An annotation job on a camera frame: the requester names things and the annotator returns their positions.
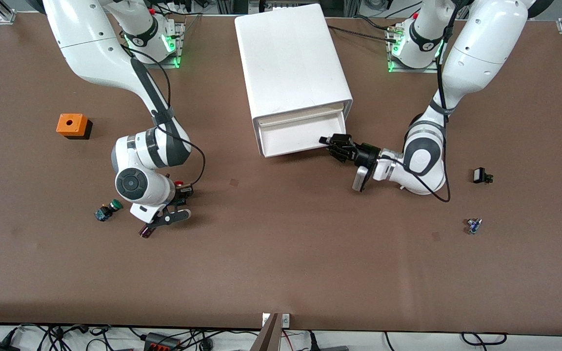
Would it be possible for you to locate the white plastic drawer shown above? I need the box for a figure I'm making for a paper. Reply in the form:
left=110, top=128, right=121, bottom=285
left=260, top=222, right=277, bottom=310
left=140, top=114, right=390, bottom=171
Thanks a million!
left=256, top=101, right=353, bottom=158

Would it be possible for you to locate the green push button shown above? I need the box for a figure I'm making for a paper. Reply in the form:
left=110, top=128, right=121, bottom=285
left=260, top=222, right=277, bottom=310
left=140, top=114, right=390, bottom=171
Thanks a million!
left=95, top=199, right=124, bottom=222

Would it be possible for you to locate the white drawer cabinet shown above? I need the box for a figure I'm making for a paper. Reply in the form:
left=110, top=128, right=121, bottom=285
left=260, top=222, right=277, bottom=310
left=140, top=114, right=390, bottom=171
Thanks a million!
left=235, top=3, right=354, bottom=157

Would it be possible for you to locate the orange box with hole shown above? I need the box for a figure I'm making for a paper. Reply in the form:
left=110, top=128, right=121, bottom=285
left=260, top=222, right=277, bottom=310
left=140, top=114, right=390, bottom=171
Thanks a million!
left=56, top=113, right=93, bottom=140

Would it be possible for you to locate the black power strip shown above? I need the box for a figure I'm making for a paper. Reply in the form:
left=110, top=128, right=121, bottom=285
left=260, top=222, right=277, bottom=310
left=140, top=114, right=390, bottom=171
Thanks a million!
left=144, top=332, right=182, bottom=351

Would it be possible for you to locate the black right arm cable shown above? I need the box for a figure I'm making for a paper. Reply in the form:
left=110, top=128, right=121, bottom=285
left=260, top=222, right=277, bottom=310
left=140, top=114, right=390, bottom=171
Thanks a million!
left=122, top=46, right=207, bottom=189

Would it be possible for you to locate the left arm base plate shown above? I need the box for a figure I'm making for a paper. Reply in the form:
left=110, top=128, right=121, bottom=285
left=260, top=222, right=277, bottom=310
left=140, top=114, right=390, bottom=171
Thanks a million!
left=387, top=23, right=445, bottom=74

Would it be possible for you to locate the thick black table cable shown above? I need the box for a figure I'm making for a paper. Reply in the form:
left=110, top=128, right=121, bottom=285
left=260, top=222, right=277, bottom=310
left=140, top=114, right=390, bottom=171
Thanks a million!
left=329, top=24, right=400, bottom=43

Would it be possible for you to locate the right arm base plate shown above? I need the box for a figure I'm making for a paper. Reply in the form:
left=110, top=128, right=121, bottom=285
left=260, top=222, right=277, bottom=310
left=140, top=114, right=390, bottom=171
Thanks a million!
left=130, top=20, right=186, bottom=69

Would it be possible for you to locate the brown camera post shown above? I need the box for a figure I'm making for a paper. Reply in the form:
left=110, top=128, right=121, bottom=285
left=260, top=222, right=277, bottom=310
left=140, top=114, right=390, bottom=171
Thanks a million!
left=250, top=313, right=281, bottom=351

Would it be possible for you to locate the black cable loop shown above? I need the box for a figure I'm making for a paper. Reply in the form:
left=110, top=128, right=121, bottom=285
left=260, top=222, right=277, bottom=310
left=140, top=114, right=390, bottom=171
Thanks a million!
left=461, top=332, right=508, bottom=348

